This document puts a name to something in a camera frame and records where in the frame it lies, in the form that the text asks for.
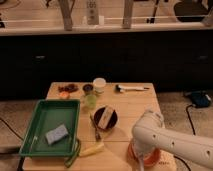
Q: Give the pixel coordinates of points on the small dark cup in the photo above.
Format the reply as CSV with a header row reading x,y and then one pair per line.
x,y
87,88

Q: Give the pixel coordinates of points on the dark red grapes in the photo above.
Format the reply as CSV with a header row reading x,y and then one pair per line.
x,y
68,88

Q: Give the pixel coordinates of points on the white cup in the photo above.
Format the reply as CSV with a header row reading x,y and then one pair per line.
x,y
99,84

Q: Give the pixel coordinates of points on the white block in bowl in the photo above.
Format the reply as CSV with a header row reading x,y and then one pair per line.
x,y
106,116

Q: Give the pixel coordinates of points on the metal fork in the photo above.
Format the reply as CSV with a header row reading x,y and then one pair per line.
x,y
97,135

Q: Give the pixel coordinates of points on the black cabinet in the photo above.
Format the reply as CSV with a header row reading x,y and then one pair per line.
x,y
170,60

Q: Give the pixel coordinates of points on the blue device on floor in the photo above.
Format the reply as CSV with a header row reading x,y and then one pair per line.
x,y
199,99

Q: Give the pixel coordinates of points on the orange small lid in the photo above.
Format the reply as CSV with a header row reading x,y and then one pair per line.
x,y
64,95

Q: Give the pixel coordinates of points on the green cup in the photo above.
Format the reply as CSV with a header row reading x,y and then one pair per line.
x,y
90,101

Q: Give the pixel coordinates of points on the green corn husk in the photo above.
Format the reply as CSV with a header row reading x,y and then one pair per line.
x,y
72,159

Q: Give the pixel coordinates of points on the blue sponge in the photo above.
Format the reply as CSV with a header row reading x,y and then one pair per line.
x,y
56,134

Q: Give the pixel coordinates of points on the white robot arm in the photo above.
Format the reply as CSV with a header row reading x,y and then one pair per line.
x,y
149,134

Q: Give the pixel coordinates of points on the green plastic tray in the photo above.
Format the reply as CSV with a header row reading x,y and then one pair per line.
x,y
47,116

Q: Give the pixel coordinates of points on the red bowl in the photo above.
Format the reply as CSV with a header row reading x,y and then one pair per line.
x,y
148,160

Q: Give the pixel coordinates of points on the white handled brush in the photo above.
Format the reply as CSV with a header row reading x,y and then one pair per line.
x,y
122,88

